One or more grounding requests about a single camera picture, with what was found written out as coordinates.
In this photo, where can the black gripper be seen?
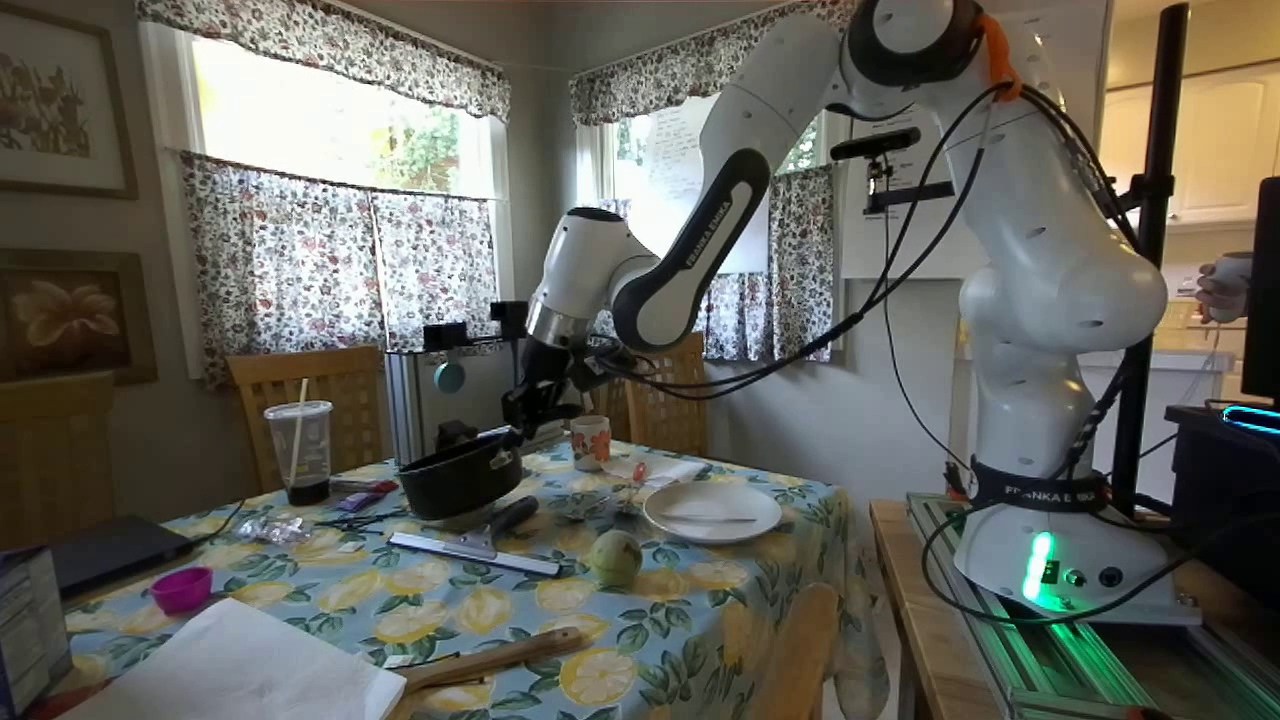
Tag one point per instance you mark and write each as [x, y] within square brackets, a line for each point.
[548, 367]

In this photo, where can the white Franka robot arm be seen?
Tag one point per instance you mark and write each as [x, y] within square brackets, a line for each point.
[1053, 267]

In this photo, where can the floral white mug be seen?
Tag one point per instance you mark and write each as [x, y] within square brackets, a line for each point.
[588, 440]

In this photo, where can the teal ball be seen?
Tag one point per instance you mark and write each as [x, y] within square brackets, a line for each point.
[448, 378]

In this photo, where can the wooden dining chair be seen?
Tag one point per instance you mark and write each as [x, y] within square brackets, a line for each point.
[665, 402]
[341, 402]
[54, 462]

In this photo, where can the green ball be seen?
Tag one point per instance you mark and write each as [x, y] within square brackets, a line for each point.
[616, 562]

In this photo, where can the colourful snack packet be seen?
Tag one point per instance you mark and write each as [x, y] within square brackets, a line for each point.
[362, 497]

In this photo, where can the white plate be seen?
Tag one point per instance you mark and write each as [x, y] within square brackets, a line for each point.
[713, 506]

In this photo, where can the white plastic knife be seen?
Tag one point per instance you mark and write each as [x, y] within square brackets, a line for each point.
[706, 517]

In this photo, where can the lemon print tablecloth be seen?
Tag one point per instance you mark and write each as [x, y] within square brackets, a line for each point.
[534, 612]

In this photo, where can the clear plastic cup with straw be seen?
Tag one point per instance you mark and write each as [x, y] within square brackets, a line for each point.
[302, 446]

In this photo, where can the floral cafe curtain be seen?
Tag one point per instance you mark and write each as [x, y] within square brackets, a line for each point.
[803, 267]
[332, 260]

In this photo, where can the wooden spoon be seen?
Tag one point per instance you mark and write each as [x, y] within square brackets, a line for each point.
[493, 659]

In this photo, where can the silver foil wrapper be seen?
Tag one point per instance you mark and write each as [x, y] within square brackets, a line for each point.
[276, 531]

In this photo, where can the floral window valance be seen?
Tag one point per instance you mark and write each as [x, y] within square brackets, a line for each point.
[332, 44]
[654, 74]

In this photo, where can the white paper towel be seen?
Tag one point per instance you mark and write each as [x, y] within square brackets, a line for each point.
[243, 667]

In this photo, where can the small pink cup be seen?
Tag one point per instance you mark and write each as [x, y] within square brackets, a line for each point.
[180, 591]

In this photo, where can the black tablet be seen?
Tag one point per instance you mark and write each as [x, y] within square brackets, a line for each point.
[113, 551]

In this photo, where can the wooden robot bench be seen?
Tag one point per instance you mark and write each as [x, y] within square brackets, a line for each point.
[932, 612]

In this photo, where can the framed flower picture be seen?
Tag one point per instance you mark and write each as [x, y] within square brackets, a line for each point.
[66, 314]

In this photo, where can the printed cardboard carton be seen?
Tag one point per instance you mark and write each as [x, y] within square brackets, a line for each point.
[30, 634]

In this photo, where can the framed coral picture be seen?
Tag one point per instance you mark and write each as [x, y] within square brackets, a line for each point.
[54, 102]

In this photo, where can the black vertical pole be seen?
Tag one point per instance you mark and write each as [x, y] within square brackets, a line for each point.
[1144, 267]

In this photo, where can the black equipment box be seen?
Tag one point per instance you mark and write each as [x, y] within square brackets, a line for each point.
[1225, 493]

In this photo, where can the black monitor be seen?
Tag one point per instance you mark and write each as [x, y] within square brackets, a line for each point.
[1266, 286]

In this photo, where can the black camera stand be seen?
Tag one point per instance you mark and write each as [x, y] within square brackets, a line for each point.
[906, 192]

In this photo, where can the black camera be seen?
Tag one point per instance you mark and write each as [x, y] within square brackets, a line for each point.
[872, 143]

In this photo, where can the metal track rail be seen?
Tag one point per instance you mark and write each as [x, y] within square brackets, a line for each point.
[1064, 667]

